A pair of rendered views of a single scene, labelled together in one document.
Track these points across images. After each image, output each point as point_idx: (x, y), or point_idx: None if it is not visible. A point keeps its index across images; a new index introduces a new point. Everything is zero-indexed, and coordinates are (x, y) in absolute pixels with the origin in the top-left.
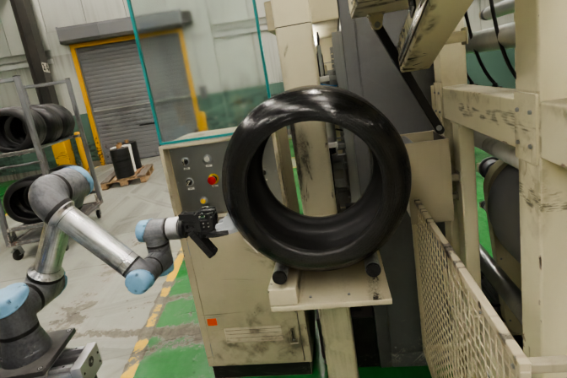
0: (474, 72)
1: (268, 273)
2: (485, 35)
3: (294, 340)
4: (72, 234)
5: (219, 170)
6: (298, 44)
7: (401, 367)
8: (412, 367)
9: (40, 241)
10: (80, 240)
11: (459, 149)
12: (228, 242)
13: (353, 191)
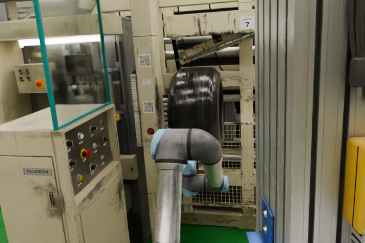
0: None
1: (117, 216)
2: (173, 53)
3: None
4: (220, 163)
5: (86, 145)
6: (157, 46)
7: (148, 239)
8: (150, 235)
9: (175, 208)
10: (221, 166)
11: None
12: (101, 205)
13: (129, 139)
